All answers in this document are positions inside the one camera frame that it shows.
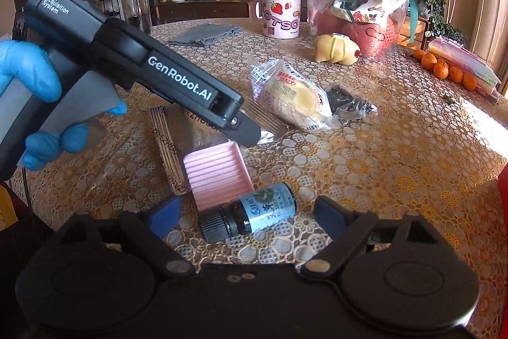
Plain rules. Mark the person's left hand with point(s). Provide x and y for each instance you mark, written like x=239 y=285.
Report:
x=27 y=69

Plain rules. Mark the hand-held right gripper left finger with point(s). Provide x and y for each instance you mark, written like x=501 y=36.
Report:
x=166 y=215

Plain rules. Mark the yellow bread-shaped toy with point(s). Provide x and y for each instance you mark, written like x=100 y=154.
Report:
x=337 y=50

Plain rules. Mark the leafy plant white pot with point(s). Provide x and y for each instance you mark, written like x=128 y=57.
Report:
x=440 y=13

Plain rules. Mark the glass bottle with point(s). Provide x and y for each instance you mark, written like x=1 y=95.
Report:
x=137 y=3

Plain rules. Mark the pink binder clip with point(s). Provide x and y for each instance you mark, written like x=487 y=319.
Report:
x=216 y=176

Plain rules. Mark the printed cloth bag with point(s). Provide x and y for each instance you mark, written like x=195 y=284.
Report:
x=369 y=11

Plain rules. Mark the small dark bottle blue label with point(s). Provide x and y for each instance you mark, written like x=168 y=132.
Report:
x=254 y=214

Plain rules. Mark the lace tablecloth desktop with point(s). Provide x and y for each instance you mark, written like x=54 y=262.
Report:
x=397 y=172

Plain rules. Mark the packet of wooden sticks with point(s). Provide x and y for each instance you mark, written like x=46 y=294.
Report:
x=170 y=148

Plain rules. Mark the green ribbon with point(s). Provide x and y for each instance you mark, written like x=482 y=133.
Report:
x=412 y=15

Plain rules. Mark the pink strawberry mug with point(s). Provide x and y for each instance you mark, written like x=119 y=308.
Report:
x=280 y=15

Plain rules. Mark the tangerine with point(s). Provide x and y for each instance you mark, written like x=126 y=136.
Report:
x=428 y=61
x=418 y=54
x=455 y=74
x=469 y=82
x=440 y=70

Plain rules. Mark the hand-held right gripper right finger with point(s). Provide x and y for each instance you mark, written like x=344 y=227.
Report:
x=332 y=218

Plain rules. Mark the grey cloth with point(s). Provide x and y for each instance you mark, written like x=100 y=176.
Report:
x=202 y=34

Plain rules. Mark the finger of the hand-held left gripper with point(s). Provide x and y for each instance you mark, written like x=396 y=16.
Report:
x=248 y=134

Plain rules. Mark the wooden television cabinet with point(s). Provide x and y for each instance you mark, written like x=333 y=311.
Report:
x=222 y=7

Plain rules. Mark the red apple in foam net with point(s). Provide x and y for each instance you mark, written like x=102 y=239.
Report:
x=373 y=39
x=323 y=25

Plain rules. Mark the red cardboard box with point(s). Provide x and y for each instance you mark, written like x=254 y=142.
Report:
x=504 y=184

